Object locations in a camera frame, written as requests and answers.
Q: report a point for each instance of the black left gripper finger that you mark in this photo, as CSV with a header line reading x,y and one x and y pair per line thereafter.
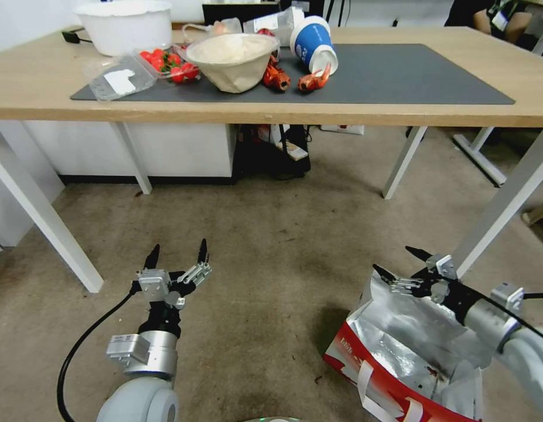
x,y
200,269
153,259

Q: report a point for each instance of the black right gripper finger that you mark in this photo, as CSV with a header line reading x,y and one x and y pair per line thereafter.
x,y
401,283
419,254

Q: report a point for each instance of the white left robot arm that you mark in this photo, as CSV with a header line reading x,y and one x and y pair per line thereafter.
x,y
141,395

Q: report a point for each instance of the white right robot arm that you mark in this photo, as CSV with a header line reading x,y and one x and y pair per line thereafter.
x,y
530,365

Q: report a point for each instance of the red silver food delivery bag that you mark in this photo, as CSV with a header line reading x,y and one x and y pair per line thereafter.
x,y
385,378

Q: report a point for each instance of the black bag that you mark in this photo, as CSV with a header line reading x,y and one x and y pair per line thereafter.
x,y
262,158

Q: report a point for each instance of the clear plastic bag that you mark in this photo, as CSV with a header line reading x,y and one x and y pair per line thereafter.
x,y
275,22

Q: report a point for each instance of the white cabinet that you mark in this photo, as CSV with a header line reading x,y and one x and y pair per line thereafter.
x,y
183,149

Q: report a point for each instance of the beige plastic stool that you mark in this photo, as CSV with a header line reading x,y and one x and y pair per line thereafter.
x,y
539,216

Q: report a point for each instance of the wooden table with white legs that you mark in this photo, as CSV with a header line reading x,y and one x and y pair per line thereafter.
x,y
166,115

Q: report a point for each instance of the white robot front shell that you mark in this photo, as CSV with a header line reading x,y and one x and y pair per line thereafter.
x,y
269,419

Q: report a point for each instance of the red white carton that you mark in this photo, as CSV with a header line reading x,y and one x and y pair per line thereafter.
x,y
341,128

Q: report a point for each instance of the dark grey desk mat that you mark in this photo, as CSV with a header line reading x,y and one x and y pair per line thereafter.
x,y
407,74

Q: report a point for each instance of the clear plastic clamshell box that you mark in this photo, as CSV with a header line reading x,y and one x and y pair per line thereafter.
x,y
122,79

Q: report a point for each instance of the red cherry tomato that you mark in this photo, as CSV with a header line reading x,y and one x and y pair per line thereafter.
x,y
145,56
158,64
191,70
174,59
178,75
159,52

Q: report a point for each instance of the red crayfish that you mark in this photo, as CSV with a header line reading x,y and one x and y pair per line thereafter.
x,y
275,79
265,33
313,81

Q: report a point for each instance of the beige paper bowl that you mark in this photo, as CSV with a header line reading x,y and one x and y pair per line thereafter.
x,y
231,66

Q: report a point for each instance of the large white plastic tub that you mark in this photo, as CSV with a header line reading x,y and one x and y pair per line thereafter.
x,y
122,26

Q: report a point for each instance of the black power adapter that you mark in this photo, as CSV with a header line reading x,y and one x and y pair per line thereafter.
x,y
71,37

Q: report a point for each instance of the blue white paper cup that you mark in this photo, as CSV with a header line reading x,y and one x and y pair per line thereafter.
x,y
313,41

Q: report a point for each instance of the person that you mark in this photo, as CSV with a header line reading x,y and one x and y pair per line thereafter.
x,y
508,19

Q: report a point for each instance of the black monitor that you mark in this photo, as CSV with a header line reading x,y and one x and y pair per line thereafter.
x,y
236,11

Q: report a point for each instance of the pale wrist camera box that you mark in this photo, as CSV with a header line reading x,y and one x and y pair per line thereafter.
x,y
154,285
444,265

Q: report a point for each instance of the white desk frame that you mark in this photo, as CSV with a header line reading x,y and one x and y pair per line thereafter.
x,y
480,154

